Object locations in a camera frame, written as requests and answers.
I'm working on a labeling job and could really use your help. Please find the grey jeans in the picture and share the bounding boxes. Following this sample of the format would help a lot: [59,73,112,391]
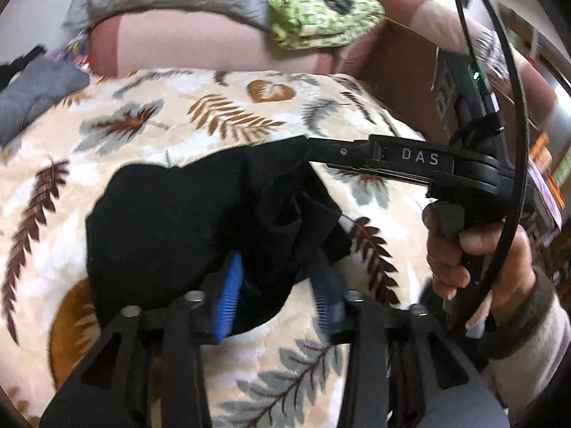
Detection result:
[0,58,92,148]

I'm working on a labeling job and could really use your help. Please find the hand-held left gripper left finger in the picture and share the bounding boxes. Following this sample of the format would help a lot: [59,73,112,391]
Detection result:
[39,252,245,428]

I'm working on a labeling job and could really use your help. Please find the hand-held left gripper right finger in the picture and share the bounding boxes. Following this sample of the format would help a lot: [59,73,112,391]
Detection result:
[310,259,509,428]

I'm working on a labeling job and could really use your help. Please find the green patterned cloth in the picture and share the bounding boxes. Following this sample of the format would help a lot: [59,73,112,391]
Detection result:
[247,0,386,50]

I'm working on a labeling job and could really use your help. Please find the leaf print blanket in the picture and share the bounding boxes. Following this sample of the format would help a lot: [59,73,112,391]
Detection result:
[0,68,451,428]

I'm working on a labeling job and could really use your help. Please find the black cable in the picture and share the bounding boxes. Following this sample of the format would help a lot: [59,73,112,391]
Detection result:
[450,0,529,322]

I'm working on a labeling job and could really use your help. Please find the pink sofa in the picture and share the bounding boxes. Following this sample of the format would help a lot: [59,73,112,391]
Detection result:
[87,0,556,112]

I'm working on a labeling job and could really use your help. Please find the brown cardboard box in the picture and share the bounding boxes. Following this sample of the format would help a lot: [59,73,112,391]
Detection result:
[357,22,514,143]

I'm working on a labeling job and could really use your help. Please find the black pants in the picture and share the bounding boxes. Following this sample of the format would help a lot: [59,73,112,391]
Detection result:
[85,136,353,335]

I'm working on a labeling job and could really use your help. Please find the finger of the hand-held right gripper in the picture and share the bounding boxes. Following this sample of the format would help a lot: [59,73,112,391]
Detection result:
[307,136,373,171]

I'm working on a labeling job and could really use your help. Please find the person's right forearm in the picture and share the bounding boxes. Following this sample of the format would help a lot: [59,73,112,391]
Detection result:
[464,267,571,424]

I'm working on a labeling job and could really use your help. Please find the black cloth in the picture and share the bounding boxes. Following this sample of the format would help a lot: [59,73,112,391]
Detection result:
[0,45,47,92]

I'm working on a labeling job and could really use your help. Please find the person's right hand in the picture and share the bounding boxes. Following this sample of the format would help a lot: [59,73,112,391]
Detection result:
[421,200,536,326]

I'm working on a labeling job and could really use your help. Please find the colourful packaging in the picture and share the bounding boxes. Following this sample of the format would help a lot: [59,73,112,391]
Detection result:
[526,131,571,233]

